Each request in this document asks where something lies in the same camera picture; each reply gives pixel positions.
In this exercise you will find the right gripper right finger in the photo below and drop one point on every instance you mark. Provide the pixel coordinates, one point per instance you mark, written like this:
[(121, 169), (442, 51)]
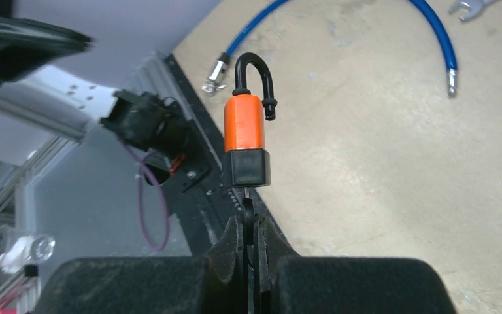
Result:
[(269, 247)]

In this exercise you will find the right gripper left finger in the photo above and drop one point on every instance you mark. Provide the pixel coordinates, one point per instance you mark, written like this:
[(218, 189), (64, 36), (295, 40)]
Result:
[(227, 277)]

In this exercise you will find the black head padlock keys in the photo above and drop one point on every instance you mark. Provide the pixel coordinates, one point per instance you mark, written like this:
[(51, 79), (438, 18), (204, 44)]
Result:
[(249, 218)]

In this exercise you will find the orange black padlock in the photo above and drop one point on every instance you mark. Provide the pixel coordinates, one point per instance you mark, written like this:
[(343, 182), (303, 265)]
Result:
[(246, 161)]

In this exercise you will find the small silver cable lock keys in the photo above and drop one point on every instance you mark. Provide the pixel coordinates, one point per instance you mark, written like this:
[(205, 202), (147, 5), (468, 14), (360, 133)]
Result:
[(211, 87)]

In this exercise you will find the blue cable lock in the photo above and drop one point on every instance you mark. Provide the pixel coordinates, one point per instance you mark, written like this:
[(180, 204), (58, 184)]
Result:
[(219, 70)]

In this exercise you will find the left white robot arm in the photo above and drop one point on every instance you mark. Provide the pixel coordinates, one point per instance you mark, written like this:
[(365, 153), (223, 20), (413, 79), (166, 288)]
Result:
[(60, 60)]

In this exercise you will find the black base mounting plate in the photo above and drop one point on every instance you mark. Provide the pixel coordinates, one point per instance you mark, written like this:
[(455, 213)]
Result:
[(198, 208)]

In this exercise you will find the silver open end wrench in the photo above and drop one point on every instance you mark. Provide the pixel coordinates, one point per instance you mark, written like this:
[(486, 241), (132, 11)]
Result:
[(472, 8)]

